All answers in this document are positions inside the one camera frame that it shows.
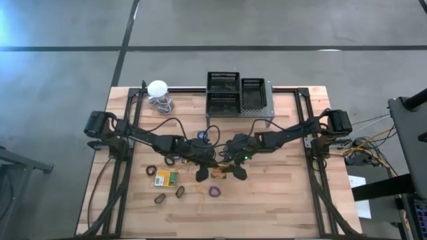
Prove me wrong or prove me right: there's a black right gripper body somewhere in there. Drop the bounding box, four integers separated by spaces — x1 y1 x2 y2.
226 133 260 166

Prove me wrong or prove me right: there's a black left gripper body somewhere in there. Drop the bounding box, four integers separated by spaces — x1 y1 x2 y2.
181 137 220 167

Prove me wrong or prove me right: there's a grey perforated metal riser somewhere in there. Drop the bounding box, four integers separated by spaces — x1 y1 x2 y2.
205 79 276 129

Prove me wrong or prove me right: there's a black plastic basket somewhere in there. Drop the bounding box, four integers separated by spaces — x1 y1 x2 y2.
240 77 268 110
205 91 242 117
206 71 241 93

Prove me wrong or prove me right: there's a white mushroom lamp wooden base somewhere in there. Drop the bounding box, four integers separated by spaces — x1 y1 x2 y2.
147 79 169 107

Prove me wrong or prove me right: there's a white paper sheet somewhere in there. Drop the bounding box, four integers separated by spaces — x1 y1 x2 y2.
348 174 372 220

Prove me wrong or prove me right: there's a black flat bar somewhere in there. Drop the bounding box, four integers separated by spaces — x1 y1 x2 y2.
352 173 416 202

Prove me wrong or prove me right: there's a grey metal cabinet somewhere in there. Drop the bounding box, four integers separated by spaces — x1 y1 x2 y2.
388 95 427 201

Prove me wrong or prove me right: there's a black pole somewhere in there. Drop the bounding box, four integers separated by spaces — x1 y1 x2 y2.
402 87 427 111

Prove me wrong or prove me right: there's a dark grey side table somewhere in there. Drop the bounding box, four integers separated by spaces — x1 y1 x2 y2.
0 145 54 234

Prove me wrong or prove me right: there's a laptop keyboard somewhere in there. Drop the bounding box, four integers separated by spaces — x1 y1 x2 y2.
413 199 427 239

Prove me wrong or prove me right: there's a black looped cable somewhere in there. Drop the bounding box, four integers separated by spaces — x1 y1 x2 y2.
199 124 222 148

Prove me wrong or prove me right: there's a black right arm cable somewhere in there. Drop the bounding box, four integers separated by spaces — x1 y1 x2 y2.
248 118 284 135

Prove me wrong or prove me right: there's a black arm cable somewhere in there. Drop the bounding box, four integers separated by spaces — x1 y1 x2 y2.
146 117 188 141
248 118 284 135

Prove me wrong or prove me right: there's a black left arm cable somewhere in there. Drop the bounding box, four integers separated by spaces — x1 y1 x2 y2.
146 117 188 141

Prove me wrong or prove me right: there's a white coiled lamp cable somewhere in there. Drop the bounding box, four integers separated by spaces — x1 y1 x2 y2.
147 95 175 116

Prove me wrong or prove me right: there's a black table frame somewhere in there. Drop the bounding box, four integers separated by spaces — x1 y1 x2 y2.
78 85 363 239

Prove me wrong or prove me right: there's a yellow cable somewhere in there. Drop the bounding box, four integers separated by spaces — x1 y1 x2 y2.
343 128 398 177

